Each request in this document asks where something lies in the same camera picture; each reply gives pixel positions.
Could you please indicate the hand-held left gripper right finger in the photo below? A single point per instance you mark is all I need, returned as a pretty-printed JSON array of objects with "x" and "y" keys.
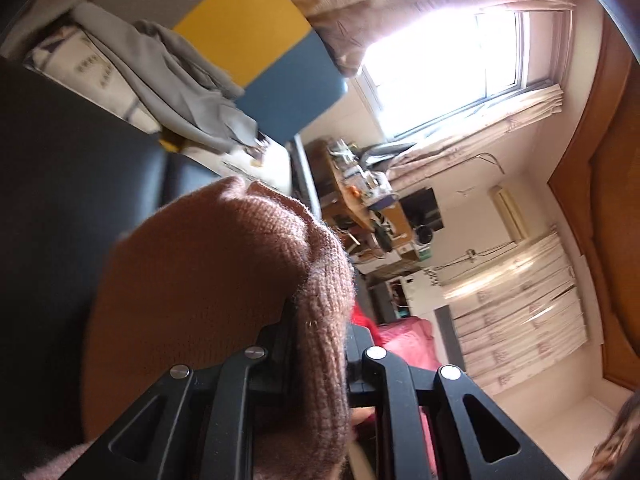
[{"x": 357, "y": 345}]

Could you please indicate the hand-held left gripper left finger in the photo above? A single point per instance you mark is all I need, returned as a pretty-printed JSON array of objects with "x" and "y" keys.
[{"x": 272, "y": 345}]

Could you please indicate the pink knitted sweater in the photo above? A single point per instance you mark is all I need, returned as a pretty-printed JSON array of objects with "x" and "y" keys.
[{"x": 210, "y": 270}]

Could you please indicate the pink ruffled quilt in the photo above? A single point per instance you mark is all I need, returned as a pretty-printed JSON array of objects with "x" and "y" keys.
[{"x": 407, "y": 340}]

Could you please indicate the white grey nightstand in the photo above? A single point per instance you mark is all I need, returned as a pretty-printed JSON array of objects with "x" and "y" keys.
[{"x": 400, "y": 295}]

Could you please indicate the white bed with grey headboard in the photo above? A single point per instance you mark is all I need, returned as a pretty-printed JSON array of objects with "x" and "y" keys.
[{"x": 445, "y": 330}]

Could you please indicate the white round fan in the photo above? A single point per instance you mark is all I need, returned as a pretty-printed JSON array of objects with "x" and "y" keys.
[{"x": 424, "y": 235}]

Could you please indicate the wooden desk with white cabinet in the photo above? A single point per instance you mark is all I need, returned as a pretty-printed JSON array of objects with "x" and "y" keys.
[{"x": 400, "y": 220}]

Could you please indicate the black television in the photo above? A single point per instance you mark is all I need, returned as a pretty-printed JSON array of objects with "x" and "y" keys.
[{"x": 420, "y": 207}]

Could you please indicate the long patterned curtain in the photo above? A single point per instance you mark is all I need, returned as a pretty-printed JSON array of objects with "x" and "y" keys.
[{"x": 515, "y": 320}]

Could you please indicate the group of bottles and boxes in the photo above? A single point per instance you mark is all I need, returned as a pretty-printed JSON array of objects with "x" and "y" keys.
[{"x": 370, "y": 182}]

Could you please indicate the patterned window curtain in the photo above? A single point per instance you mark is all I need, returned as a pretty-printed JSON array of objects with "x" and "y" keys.
[
  {"x": 475, "y": 125},
  {"x": 400, "y": 0}
]

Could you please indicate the dark patterned cloth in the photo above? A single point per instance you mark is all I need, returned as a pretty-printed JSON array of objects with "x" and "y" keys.
[{"x": 620, "y": 445}]

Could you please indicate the window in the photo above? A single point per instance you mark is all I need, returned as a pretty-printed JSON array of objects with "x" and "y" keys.
[{"x": 435, "y": 70}]

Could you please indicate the wooden wardrobe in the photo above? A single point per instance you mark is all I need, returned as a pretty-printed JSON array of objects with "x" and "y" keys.
[{"x": 610, "y": 210}]

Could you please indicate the grey garment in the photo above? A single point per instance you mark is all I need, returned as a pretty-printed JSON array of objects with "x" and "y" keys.
[{"x": 165, "y": 75}]

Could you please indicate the grey yellow blue headboard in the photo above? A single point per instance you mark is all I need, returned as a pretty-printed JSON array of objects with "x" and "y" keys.
[{"x": 240, "y": 25}]

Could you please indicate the white printed cushion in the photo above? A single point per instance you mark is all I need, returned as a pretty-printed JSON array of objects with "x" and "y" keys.
[{"x": 75, "y": 70}]

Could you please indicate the white wall socket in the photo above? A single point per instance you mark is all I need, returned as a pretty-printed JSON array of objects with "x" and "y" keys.
[{"x": 470, "y": 254}]

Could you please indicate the wall air conditioner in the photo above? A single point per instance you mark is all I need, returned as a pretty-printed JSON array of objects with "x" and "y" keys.
[{"x": 510, "y": 210}]

